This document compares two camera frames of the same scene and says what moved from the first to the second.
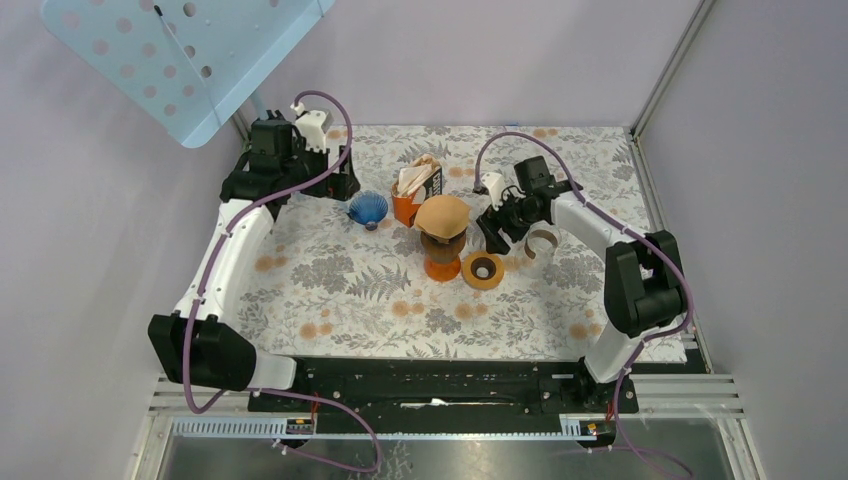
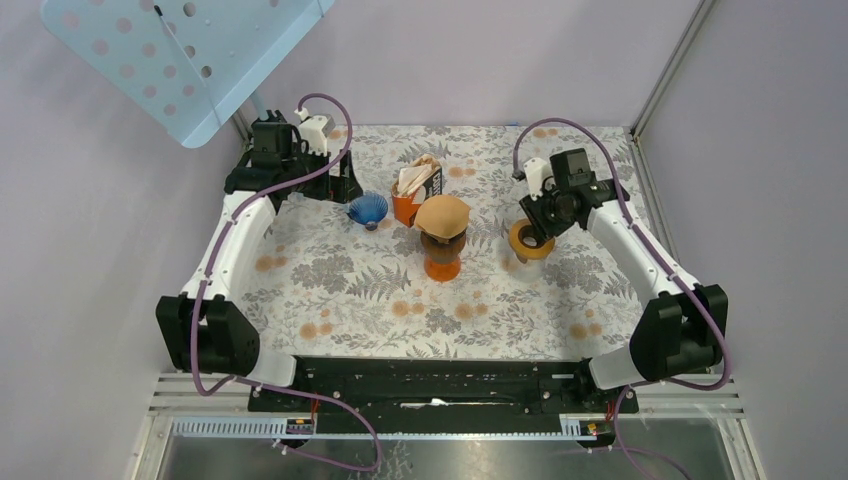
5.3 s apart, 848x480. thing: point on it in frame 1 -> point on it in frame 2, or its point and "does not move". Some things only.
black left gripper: [337, 185] does not move
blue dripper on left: [367, 208] does not move
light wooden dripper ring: [482, 270] -> [528, 242]
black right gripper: [492, 221] -> [533, 210]
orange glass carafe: [442, 271] does not move
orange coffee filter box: [417, 181] does not move
